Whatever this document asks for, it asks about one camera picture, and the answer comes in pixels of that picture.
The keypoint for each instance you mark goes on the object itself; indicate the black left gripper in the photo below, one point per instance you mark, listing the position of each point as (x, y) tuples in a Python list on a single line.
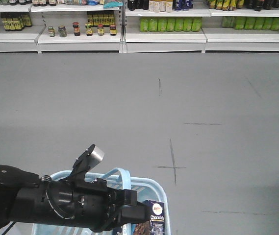
[(91, 205)]

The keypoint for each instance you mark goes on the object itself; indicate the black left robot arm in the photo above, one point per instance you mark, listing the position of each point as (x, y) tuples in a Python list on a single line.
[(20, 195)]

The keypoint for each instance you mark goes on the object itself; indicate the white store shelving unit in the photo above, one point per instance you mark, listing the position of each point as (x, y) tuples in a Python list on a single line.
[(28, 28)]

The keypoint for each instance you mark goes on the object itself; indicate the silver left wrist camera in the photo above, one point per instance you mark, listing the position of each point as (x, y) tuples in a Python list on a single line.
[(90, 158)]

